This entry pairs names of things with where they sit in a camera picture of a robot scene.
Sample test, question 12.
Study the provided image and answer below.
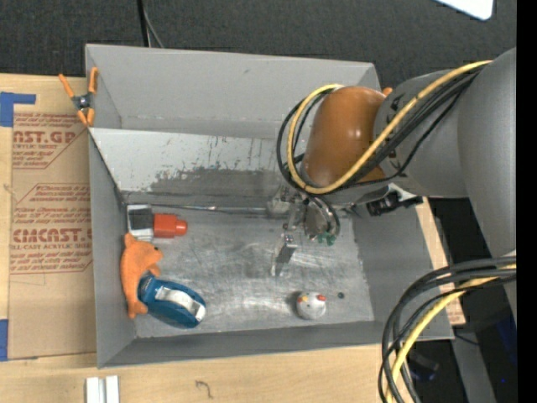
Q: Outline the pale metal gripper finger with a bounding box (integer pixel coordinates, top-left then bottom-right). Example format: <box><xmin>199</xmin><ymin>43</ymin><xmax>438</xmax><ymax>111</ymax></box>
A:
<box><xmin>270</xmin><ymin>233</ymin><xmax>299</xmax><ymax>278</ymax></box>

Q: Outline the grey metal bin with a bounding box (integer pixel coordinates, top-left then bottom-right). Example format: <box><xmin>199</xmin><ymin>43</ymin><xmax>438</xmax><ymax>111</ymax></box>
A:
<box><xmin>85</xmin><ymin>43</ymin><xmax>456</xmax><ymax>369</ymax></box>

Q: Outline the white ball with coloured spots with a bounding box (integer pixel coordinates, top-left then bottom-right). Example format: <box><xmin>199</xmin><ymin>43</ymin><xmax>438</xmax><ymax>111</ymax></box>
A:
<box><xmin>295</xmin><ymin>290</ymin><xmax>328</xmax><ymax>322</ymax></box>

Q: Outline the blue tape dispenser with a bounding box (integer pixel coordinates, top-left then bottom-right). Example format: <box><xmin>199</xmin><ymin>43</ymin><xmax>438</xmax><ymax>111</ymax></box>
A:
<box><xmin>137</xmin><ymin>275</ymin><xmax>208</xmax><ymax>330</ymax></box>

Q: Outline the orange plush toy fish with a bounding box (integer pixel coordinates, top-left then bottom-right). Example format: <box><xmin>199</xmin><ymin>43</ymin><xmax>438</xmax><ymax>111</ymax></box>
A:
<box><xmin>119</xmin><ymin>232</ymin><xmax>165</xmax><ymax>320</ymax></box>

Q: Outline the brown cardboard board red print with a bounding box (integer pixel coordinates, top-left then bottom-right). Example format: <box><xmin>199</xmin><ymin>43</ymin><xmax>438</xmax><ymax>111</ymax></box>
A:
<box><xmin>0</xmin><ymin>72</ymin><xmax>99</xmax><ymax>361</ymax></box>

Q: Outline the black cylinder on white bracket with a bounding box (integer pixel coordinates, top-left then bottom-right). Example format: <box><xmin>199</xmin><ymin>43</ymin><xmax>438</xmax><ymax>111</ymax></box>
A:
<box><xmin>366</xmin><ymin>184</ymin><xmax>424</xmax><ymax>218</ymax></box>

